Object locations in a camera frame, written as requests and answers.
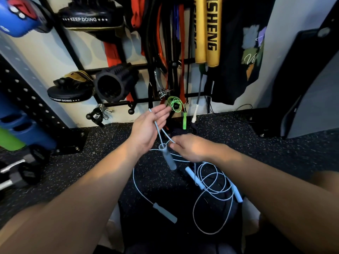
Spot black barbell collar clamp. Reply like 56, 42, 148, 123
86, 104, 114, 128

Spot yellow padded striking stick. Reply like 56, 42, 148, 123
194, 0, 207, 64
206, 0, 223, 68

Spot blue boxing headgear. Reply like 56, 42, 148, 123
0, 0, 54, 38

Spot red resistance band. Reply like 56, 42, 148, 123
178, 4, 188, 104

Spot black wall rack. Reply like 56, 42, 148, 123
37, 0, 212, 115

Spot person's right forearm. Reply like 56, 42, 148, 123
220, 145, 339, 254

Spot silver metal carabiner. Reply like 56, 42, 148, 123
154, 68, 173, 100

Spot person's left forearm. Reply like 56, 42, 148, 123
0, 141, 142, 254

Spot blue resistance band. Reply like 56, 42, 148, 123
173, 5, 181, 42

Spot person's right leg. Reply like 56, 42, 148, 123
308, 170, 339, 196

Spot light blue jump rope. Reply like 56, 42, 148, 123
185, 161, 244, 235
132, 108, 187, 224

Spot black gold-trimmed focus mitt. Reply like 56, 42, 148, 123
57, 0, 125, 32
47, 70, 95, 104

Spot person's left hand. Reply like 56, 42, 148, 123
127, 104, 172, 158

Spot black perforated rack upright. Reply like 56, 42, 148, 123
0, 53, 89, 156

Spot green jump rope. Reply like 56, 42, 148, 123
166, 96, 188, 130

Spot orange resistance band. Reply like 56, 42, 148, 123
156, 5, 169, 69

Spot black printed t-shirt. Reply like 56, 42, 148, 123
209, 0, 277, 106

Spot black dumbbell with steel handle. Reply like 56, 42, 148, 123
0, 147, 51, 174
0, 162, 43, 193

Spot person's right hand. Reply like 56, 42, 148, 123
169, 134, 229, 163

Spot white-handled grey jump rope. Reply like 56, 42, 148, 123
191, 72, 204, 124

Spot black shorts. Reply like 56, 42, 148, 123
118, 167, 245, 254

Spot bunch of black resistance bands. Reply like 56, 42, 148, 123
142, 0, 171, 109

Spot black ridged foam roller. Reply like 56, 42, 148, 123
94, 63, 140, 103

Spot black padded bench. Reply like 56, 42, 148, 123
248, 0, 339, 140

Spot red fabric strap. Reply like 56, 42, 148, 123
103, 41, 123, 68

